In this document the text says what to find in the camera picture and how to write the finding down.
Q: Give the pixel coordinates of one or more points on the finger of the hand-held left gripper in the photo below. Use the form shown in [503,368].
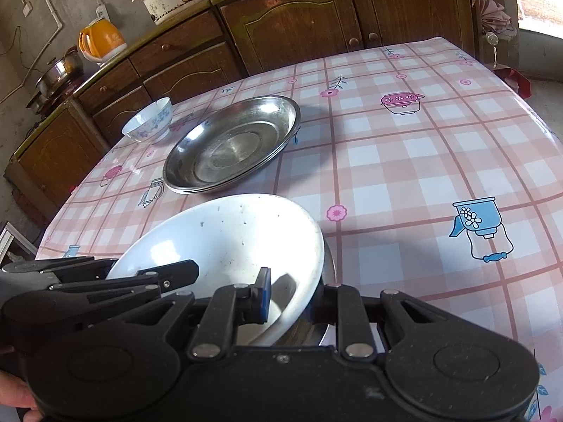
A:
[178,273]
[123,292]

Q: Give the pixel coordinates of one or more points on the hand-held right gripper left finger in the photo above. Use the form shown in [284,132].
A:
[264,294]

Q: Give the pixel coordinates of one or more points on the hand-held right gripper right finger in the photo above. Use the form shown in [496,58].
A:
[352,316]

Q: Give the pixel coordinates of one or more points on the deep steel bowl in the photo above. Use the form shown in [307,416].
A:
[327,268]

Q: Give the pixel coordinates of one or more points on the white ceramic bowl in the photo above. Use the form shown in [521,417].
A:
[228,237]

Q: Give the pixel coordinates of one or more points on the blue floral bowl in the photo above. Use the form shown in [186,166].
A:
[147,121]

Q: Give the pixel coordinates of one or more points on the person's left hand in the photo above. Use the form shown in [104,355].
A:
[13,395]

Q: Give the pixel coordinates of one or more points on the pink checked tablecloth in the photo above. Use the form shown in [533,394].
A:
[418,162]

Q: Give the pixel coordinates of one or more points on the small steel pot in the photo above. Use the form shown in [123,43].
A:
[37,101]

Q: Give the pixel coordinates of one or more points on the red stove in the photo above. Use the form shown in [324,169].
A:
[66,92]

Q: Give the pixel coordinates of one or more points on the steel pot with lid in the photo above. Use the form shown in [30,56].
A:
[59,72]

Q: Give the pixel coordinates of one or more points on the orange electric kettle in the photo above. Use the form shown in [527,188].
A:
[103,41]

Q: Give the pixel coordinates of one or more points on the wooden kitchen cabinet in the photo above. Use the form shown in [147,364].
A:
[299,22]

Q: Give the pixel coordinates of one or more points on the red bag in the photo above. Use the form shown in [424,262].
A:
[514,80]

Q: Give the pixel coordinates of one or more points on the pink cloth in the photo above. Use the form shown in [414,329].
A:
[495,15]

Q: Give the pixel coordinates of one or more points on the white frame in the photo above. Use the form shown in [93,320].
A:
[11,244]

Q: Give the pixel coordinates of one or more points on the white wall pipe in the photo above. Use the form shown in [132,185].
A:
[55,13]

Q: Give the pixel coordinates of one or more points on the white wall socket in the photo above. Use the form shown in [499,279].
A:
[27,9]

